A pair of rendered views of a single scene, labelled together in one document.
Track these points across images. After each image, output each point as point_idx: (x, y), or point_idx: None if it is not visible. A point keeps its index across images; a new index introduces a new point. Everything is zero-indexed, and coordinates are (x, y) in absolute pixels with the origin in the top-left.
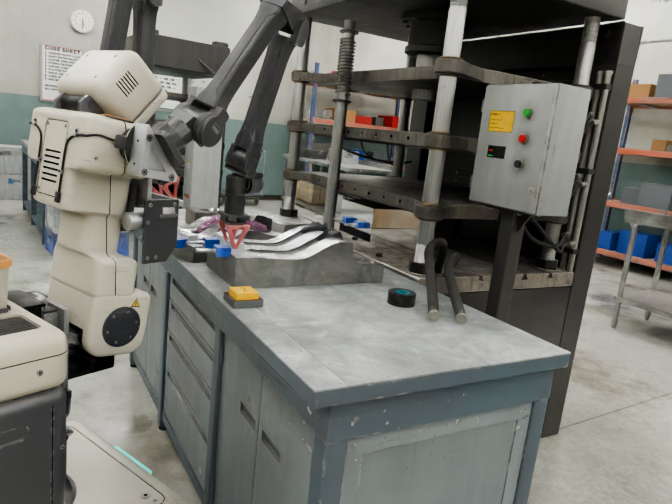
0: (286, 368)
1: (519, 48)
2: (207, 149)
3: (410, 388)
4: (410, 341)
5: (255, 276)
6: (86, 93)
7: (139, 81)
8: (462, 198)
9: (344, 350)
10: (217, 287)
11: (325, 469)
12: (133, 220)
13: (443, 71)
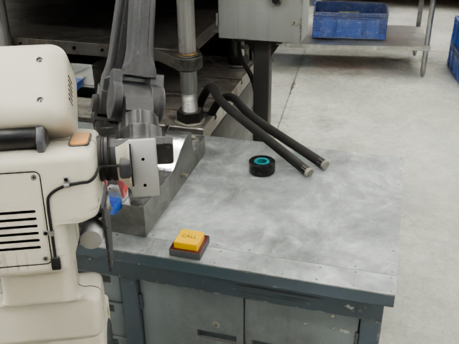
0: (339, 289)
1: None
2: None
3: None
4: (340, 208)
5: (154, 213)
6: (33, 124)
7: (71, 79)
8: (162, 22)
9: (335, 246)
10: (131, 244)
11: (379, 338)
12: (101, 235)
13: None
